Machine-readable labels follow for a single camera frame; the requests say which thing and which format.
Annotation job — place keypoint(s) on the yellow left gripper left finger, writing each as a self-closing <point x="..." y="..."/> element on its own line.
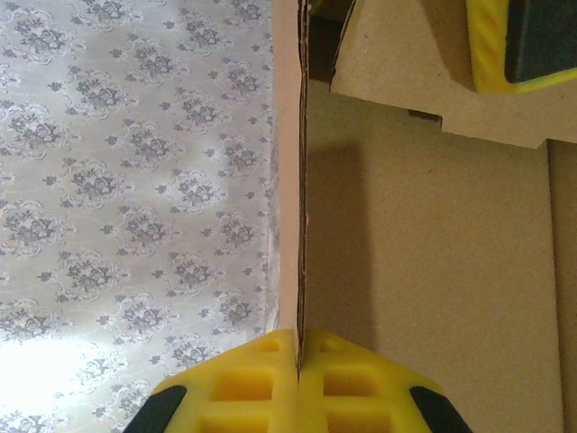
<point x="239" y="388"/>

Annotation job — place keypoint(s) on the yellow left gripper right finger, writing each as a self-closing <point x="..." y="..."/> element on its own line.
<point x="360" y="388"/>

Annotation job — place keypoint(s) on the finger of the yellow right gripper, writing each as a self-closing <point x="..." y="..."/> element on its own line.
<point x="489" y="45"/>

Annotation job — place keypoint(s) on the brown cardboard box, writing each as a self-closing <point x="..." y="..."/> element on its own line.
<point x="428" y="248"/>

